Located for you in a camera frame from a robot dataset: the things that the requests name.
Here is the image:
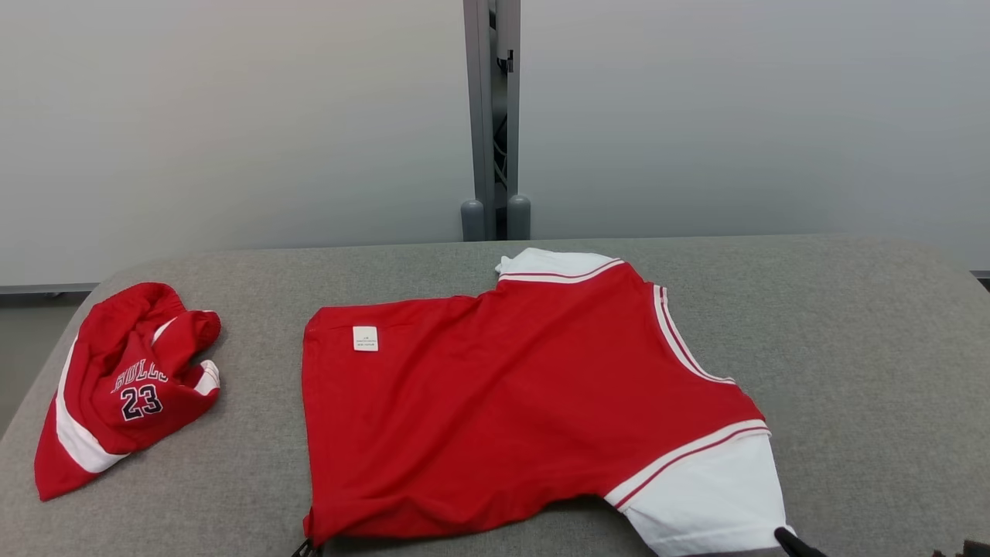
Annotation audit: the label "red white-sleeved jersey shirt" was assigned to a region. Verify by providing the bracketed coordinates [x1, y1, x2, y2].
[300, 248, 797, 557]

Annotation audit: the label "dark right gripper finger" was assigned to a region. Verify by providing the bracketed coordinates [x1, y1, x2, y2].
[776, 528, 828, 557]

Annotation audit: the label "red number 23 shorts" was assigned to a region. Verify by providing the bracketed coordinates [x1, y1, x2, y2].
[34, 282, 223, 502]

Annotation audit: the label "white partition panel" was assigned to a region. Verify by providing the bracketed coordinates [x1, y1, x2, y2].
[0, 0, 474, 295]
[518, 0, 990, 281]

